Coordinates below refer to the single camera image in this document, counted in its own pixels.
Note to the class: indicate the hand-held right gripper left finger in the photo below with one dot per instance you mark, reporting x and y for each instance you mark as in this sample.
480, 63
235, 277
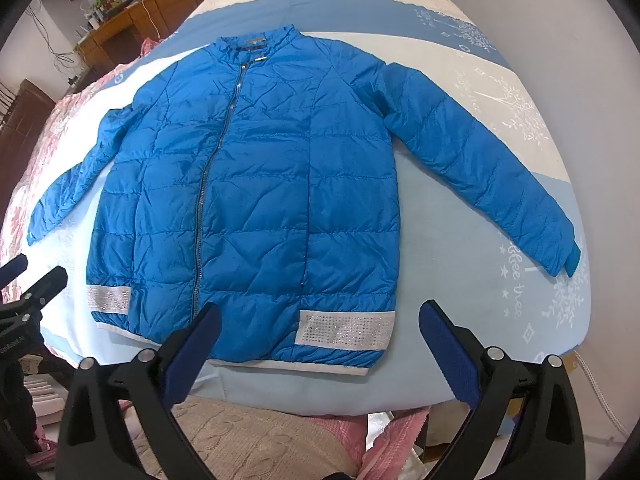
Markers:
187, 366

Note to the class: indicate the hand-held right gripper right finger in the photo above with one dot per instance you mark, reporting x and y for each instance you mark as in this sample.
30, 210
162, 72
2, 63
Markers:
450, 355

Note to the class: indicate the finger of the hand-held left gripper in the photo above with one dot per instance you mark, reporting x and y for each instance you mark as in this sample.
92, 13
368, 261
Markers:
42, 285
12, 267

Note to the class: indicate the blue quilted jacket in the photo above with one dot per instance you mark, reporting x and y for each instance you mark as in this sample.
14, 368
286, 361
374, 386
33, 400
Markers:
300, 185

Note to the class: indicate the beige embossed cushion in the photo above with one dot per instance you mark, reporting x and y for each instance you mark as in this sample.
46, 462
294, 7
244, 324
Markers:
240, 435

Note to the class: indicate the pink checked cloth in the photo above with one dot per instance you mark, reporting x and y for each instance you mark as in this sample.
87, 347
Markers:
390, 435

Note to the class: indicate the pink floral blanket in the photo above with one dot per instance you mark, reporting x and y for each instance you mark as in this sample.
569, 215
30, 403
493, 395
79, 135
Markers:
40, 145

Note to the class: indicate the wooden desk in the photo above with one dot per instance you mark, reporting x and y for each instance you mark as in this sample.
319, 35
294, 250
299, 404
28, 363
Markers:
117, 35

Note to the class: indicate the clutter of small bottles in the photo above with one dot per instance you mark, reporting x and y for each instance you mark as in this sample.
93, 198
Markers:
107, 7

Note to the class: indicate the blue and white bedsheet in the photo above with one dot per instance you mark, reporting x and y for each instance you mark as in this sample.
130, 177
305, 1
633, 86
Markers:
475, 50

